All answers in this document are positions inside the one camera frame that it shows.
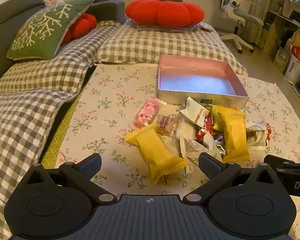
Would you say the purple silver candy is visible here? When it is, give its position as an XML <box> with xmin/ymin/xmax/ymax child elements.
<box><xmin>213</xmin><ymin>133</ymin><xmax>227</xmax><ymax>155</ymax></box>

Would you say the grey sofa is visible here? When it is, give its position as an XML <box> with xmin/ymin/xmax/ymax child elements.
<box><xmin>0</xmin><ymin>0</ymin><xmax>126</xmax><ymax>92</ymax></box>

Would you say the large red tomato cushion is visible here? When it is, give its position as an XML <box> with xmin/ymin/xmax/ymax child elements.
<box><xmin>125</xmin><ymin>0</ymin><xmax>205</xmax><ymax>28</ymax></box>

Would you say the clear packet with red bow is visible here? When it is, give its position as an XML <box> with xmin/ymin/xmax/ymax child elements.
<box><xmin>156</xmin><ymin>114</ymin><xmax>177</xmax><ymax>136</ymax></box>

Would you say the green woven mat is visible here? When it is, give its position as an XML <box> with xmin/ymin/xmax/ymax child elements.
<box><xmin>41</xmin><ymin>92</ymin><xmax>91</xmax><ymax>170</ymax></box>

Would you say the green pillow with white pattern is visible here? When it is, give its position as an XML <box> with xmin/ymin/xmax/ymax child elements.
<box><xmin>6</xmin><ymin>0</ymin><xmax>95</xmax><ymax>61</ymax></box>

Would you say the grey checked cushion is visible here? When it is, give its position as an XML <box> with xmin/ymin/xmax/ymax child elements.
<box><xmin>0</xmin><ymin>21</ymin><xmax>122</xmax><ymax>93</ymax></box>
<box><xmin>93</xmin><ymin>21</ymin><xmax>248</xmax><ymax>77</ymax></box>
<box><xmin>0</xmin><ymin>89</ymin><xmax>77</xmax><ymax>240</ymax></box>

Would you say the white office chair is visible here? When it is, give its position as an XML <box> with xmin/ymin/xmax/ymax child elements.
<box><xmin>218</xmin><ymin>0</ymin><xmax>265</xmax><ymax>54</ymax></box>

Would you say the small red tomato cushion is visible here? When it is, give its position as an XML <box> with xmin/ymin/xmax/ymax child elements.
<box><xmin>61</xmin><ymin>12</ymin><xmax>97</xmax><ymax>46</ymax></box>

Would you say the gold snack packet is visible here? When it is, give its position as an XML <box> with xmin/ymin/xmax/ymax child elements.
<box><xmin>207</xmin><ymin>104</ymin><xmax>224</xmax><ymax>132</ymax></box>

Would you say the pink cardboard box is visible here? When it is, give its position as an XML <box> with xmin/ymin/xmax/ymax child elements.
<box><xmin>157</xmin><ymin>54</ymin><xmax>249</xmax><ymax>107</ymax></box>

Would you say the white text-printed snack packet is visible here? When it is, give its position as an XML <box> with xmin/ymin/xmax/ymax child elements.
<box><xmin>179</xmin><ymin>135</ymin><xmax>223</xmax><ymax>173</ymax></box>

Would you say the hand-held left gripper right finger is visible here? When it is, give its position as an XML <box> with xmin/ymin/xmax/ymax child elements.
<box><xmin>183</xmin><ymin>152</ymin><xmax>288</xmax><ymax>203</ymax></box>

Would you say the yellow snack packet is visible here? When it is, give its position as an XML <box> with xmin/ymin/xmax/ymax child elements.
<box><xmin>219</xmin><ymin>106</ymin><xmax>251</xmax><ymax>163</ymax></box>
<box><xmin>124</xmin><ymin>124</ymin><xmax>188</xmax><ymax>185</ymax></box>

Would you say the pink plush toy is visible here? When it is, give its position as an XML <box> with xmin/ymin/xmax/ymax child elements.
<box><xmin>44</xmin><ymin>0</ymin><xmax>66</xmax><ymax>7</ymax></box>

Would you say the small red snack packet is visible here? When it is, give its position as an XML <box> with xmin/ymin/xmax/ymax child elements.
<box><xmin>265</xmin><ymin>123</ymin><xmax>273</xmax><ymax>145</ymax></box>

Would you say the red candy packet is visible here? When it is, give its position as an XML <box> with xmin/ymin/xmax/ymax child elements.
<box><xmin>195</xmin><ymin>115</ymin><xmax>214</xmax><ymax>143</ymax></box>

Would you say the white bag with red print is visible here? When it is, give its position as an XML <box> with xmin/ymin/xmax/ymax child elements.
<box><xmin>283</xmin><ymin>45</ymin><xmax>300</xmax><ymax>86</ymax></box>

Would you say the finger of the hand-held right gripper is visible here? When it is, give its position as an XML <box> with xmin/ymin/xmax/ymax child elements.
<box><xmin>264</xmin><ymin>154</ymin><xmax>300</xmax><ymax>172</ymax></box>

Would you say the small beige pouch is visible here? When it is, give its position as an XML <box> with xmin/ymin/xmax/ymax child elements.
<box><xmin>198</xmin><ymin>22</ymin><xmax>214</xmax><ymax>32</ymax></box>

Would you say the white striped snack packet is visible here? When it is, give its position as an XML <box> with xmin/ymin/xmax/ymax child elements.
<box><xmin>246</xmin><ymin>121</ymin><xmax>268</xmax><ymax>151</ymax></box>

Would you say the clear acrylic tray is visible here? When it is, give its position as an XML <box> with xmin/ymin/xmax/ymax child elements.
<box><xmin>133</xmin><ymin>21</ymin><xmax>195</xmax><ymax>34</ymax></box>

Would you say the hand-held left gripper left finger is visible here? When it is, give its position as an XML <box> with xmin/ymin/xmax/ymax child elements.
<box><xmin>14</xmin><ymin>153</ymin><xmax>118</xmax><ymax>204</ymax></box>

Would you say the white packet with red label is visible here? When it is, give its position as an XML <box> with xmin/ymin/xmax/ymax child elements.
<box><xmin>179</xmin><ymin>96</ymin><xmax>209</xmax><ymax>128</ymax></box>

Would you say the wooden desk with shelves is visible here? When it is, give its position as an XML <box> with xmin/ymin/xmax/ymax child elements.
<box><xmin>259</xmin><ymin>0</ymin><xmax>300</xmax><ymax>67</ymax></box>

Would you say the beige curtain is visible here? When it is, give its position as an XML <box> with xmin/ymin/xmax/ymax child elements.
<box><xmin>250</xmin><ymin>0</ymin><xmax>274</xmax><ymax>44</ymax></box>

